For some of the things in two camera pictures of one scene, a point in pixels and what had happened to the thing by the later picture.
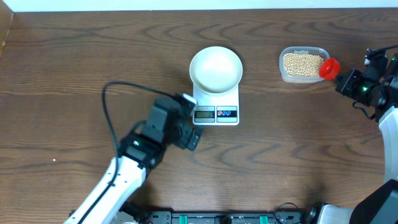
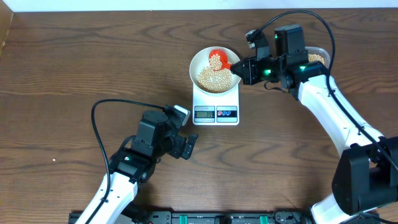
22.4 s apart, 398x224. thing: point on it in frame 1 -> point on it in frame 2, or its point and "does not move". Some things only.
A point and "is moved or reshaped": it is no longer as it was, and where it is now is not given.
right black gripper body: (352, 85) -> (266, 70)
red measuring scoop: (329, 69) is moved or reshaped
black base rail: (224, 217) does not move
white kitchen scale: (212, 109) does not move
